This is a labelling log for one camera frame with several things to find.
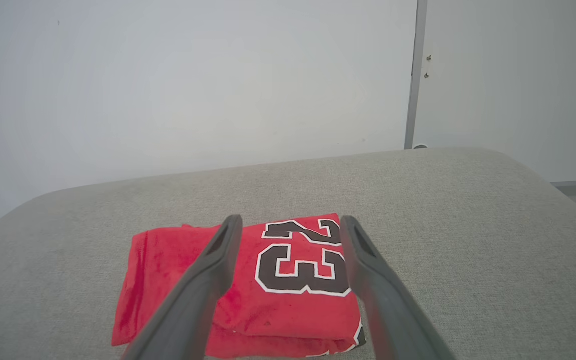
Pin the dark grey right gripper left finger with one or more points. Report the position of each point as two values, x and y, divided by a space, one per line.
193 305

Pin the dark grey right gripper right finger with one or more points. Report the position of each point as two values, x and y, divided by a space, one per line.
393 315

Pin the red white basketball shirt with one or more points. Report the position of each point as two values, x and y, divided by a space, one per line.
288 300

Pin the grey wall edge strip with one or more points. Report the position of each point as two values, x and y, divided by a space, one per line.
415 75

